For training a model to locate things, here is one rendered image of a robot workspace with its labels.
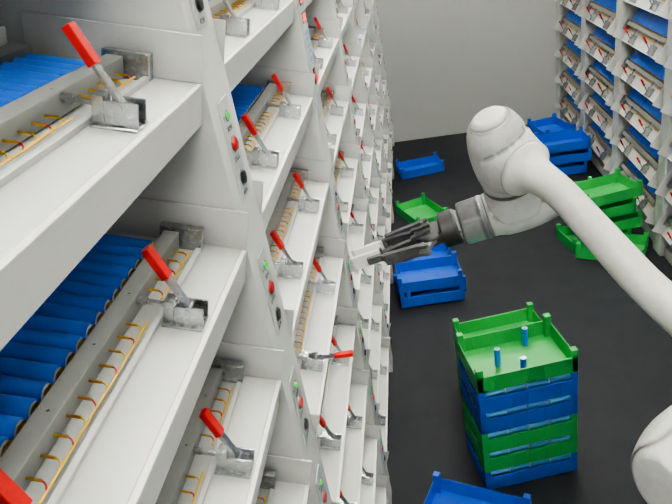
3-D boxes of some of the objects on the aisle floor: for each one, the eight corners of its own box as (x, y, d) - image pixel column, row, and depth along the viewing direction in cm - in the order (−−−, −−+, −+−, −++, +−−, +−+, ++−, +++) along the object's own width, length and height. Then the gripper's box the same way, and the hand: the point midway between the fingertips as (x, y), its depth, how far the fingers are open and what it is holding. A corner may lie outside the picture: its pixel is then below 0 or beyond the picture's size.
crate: (550, 426, 220) (549, 409, 217) (577, 470, 202) (577, 452, 199) (466, 445, 219) (464, 428, 215) (486, 491, 201) (485, 473, 198)
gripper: (468, 258, 124) (356, 294, 130) (462, 223, 138) (361, 257, 144) (456, 226, 121) (342, 264, 127) (451, 193, 135) (348, 229, 141)
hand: (367, 255), depth 135 cm, fingers open, 3 cm apart
